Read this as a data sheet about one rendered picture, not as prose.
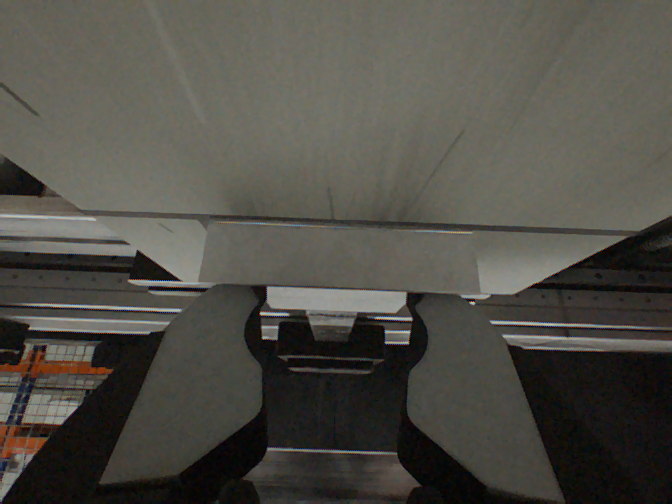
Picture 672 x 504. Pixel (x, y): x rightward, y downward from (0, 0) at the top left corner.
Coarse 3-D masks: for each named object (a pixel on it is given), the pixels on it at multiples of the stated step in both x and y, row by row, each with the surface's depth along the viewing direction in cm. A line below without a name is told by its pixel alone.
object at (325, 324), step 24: (312, 312) 23; (336, 312) 23; (288, 336) 37; (312, 336) 37; (336, 336) 32; (360, 336) 37; (384, 336) 37; (288, 360) 37; (312, 360) 37; (336, 360) 37; (360, 360) 37
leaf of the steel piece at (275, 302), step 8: (272, 296) 20; (272, 304) 22; (280, 304) 22; (288, 304) 21; (296, 304) 21; (304, 304) 21; (312, 304) 21; (320, 304) 21; (328, 304) 21; (336, 304) 21; (344, 304) 21; (352, 304) 21; (360, 304) 21; (368, 304) 21; (376, 304) 21; (384, 304) 21; (392, 304) 20; (400, 304) 20; (384, 312) 23; (392, 312) 23
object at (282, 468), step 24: (264, 456) 17; (288, 456) 17; (312, 456) 17; (336, 456) 17; (360, 456) 17; (384, 456) 17; (264, 480) 16; (288, 480) 16; (312, 480) 16; (336, 480) 16; (360, 480) 16; (384, 480) 16; (408, 480) 16
